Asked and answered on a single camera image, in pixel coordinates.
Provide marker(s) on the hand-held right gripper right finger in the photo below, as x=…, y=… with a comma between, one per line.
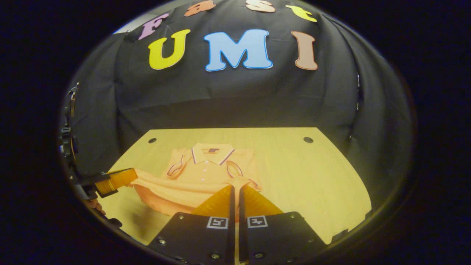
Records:
x=243, y=235

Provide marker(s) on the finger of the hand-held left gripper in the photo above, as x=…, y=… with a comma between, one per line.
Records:
x=117, y=180

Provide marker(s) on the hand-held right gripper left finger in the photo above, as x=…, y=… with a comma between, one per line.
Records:
x=232, y=235

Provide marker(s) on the orange T-shirt with collar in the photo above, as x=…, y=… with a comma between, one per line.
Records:
x=206, y=176

